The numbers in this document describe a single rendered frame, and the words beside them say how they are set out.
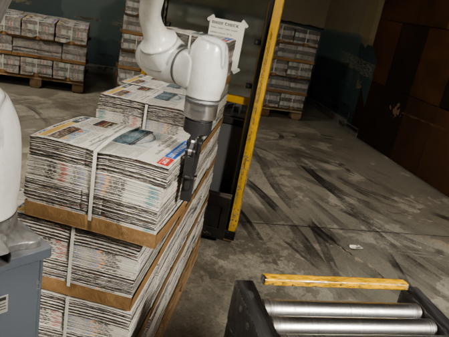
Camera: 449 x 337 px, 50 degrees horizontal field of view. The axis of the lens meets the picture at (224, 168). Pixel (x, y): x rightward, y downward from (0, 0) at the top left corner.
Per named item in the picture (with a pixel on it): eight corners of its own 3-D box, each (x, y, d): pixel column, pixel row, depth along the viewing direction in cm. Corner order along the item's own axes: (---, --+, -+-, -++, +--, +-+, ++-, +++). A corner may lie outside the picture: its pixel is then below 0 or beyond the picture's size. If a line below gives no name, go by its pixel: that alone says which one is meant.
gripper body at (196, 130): (188, 112, 133) (183, 144, 136) (182, 118, 125) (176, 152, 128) (215, 118, 132) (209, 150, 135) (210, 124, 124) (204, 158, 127)
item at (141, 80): (119, 83, 206) (120, 80, 206) (141, 75, 233) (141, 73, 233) (204, 101, 203) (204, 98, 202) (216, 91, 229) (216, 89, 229)
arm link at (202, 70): (230, 101, 128) (194, 89, 135) (242, 41, 123) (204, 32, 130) (204, 103, 120) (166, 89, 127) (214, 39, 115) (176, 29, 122)
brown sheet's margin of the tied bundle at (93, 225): (77, 227, 128) (79, 212, 126) (121, 192, 155) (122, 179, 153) (99, 233, 127) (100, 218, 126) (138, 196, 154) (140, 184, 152)
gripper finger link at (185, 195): (194, 178, 134) (194, 178, 133) (190, 200, 136) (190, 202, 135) (184, 175, 134) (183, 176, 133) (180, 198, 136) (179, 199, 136)
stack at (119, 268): (-4, 438, 159) (5, 208, 132) (120, 264, 269) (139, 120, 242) (109, 469, 155) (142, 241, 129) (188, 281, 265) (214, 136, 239)
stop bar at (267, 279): (259, 278, 128) (260, 272, 127) (401, 284, 139) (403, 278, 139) (262, 285, 125) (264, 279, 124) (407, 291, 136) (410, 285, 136)
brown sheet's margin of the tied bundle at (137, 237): (97, 233, 127) (99, 218, 126) (137, 196, 154) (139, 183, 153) (154, 250, 125) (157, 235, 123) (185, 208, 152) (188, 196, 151)
